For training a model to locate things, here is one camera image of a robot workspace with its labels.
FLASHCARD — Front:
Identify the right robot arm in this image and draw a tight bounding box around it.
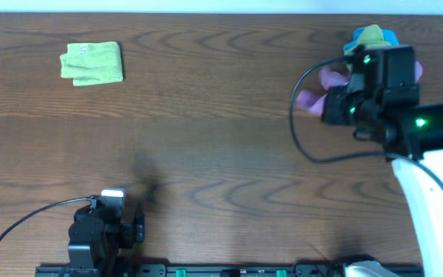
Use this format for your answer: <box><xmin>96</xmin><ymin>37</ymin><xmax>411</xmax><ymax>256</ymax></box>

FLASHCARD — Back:
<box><xmin>318</xmin><ymin>68</ymin><xmax>443</xmax><ymax>276</ymax></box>

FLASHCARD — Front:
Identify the left black cable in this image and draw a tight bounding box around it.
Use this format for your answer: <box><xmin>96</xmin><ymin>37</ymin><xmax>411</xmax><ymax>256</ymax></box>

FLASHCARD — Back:
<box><xmin>0</xmin><ymin>196</ymin><xmax>98</xmax><ymax>277</ymax></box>

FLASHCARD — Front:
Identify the black cable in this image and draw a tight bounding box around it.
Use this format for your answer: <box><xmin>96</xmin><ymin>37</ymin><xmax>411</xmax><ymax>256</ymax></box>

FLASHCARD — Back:
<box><xmin>0</xmin><ymin>196</ymin><xmax>98</xmax><ymax>277</ymax></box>
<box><xmin>288</xmin><ymin>55</ymin><xmax>443</xmax><ymax>247</ymax></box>

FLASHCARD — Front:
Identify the olive green crumpled cloth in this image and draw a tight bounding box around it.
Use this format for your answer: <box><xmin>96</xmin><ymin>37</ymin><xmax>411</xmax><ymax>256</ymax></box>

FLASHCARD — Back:
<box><xmin>345</xmin><ymin>24</ymin><xmax>395</xmax><ymax>72</ymax></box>

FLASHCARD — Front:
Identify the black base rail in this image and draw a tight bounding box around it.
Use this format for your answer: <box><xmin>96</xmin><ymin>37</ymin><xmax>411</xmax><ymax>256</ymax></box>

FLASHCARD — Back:
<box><xmin>35</xmin><ymin>262</ymin><xmax>425</xmax><ymax>277</ymax></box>

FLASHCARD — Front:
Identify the folded green cloth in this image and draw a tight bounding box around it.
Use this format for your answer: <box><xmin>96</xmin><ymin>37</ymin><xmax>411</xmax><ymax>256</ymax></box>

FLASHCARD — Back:
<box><xmin>60</xmin><ymin>42</ymin><xmax>124</xmax><ymax>86</ymax></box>

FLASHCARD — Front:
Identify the blue cloth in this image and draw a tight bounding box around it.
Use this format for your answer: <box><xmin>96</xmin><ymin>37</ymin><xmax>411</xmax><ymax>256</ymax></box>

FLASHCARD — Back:
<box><xmin>342</xmin><ymin>27</ymin><xmax>401</xmax><ymax>55</ymax></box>

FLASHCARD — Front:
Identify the right black cable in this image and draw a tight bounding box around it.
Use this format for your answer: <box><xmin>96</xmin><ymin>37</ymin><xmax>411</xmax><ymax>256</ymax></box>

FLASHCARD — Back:
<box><xmin>288</xmin><ymin>55</ymin><xmax>443</xmax><ymax>247</ymax></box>

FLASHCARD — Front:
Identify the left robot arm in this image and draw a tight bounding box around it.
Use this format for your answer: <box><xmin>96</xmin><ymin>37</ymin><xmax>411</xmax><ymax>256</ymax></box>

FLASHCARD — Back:
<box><xmin>59</xmin><ymin>201</ymin><xmax>145</xmax><ymax>277</ymax></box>

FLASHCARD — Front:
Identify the purple microfiber cloth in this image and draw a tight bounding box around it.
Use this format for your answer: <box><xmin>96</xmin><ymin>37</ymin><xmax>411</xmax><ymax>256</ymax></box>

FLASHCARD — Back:
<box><xmin>295</xmin><ymin>61</ymin><xmax>425</xmax><ymax>118</ymax></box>

